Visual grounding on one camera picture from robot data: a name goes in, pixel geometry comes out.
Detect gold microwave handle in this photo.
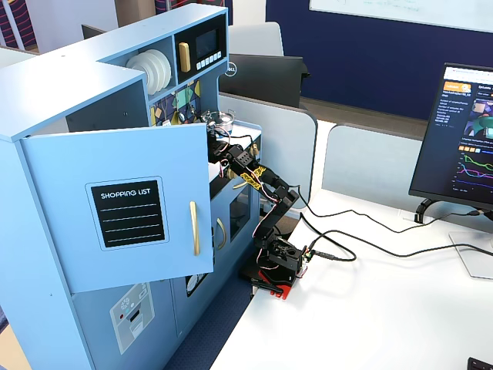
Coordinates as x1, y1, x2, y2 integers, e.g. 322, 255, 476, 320
178, 42, 192, 74

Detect black power cable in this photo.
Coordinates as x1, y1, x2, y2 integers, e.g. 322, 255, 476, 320
298, 210, 493, 264

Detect blue toy kitchen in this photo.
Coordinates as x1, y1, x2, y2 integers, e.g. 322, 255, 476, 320
0, 3, 263, 370

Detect blue shopping list cabinet door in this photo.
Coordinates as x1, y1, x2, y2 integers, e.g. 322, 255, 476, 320
19, 123, 215, 294

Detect black usb cable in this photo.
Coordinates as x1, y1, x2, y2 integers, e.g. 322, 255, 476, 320
294, 184, 486, 234

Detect lit computer monitor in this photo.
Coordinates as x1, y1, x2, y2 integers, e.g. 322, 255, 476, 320
407, 62, 493, 212

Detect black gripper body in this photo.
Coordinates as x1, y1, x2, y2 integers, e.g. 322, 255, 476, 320
215, 141, 258, 173

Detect silver monitor stand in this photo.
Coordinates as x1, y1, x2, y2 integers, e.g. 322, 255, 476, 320
448, 230, 493, 281

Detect black cable holder bracket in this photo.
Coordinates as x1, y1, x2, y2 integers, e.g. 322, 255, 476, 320
414, 197, 435, 224

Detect steel pot with lid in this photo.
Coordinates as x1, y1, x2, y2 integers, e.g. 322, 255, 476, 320
201, 109, 236, 133

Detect grey office chair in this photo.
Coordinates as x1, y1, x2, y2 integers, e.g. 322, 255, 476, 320
227, 21, 285, 58

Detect whiteboard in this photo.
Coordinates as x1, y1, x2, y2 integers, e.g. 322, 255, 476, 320
308, 0, 493, 34

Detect grey desk divider panel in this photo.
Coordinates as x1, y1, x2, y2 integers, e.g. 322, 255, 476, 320
321, 122, 429, 201
217, 90, 319, 209

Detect black keyboard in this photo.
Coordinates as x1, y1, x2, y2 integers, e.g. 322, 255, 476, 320
466, 356, 493, 370

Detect white plate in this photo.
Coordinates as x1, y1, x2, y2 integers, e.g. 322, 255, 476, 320
126, 55, 149, 81
133, 52, 163, 96
144, 49, 173, 93

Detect gold cupboard door handle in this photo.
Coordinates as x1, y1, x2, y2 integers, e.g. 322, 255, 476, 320
215, 217, 227, 251

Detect red and black table clamp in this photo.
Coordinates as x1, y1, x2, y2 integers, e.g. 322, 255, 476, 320
239, 265, 297, 301

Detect black dell monitor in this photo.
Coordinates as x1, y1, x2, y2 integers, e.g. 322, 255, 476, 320
218, 52, 311, 109

